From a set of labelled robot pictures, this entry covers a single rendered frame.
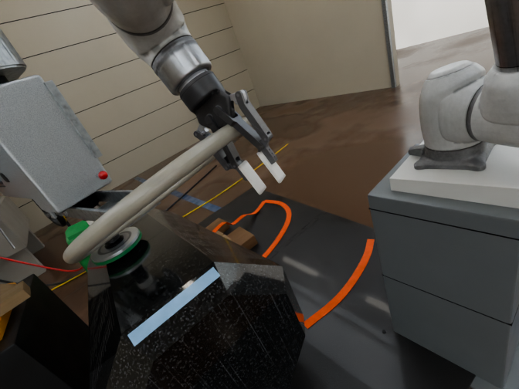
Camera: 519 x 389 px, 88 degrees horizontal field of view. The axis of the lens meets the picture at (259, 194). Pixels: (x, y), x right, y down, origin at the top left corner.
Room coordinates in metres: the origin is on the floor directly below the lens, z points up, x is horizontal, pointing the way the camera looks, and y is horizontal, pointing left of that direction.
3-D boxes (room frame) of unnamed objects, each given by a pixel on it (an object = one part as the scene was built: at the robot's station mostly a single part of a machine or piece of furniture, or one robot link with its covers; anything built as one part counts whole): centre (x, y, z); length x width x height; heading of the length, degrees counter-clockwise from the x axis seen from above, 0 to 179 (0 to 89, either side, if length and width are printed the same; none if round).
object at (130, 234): (1.07, 0.66, 0.85); 0.21 x 0.21 x 0.01
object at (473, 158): (0.72, -0.60, 0.88); 0.22 x 0.18 x 0.06; 34
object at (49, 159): (1.13, 0.72, 1.30); 0.36 x 0.22 x 0.45; 46
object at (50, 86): (1.10, 0.53, 1.35); 0.08 x 0.03 x 0.28; 46
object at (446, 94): (0.70, -0.61, 1.02); 0.18 x 0.16 x 0.22; 10
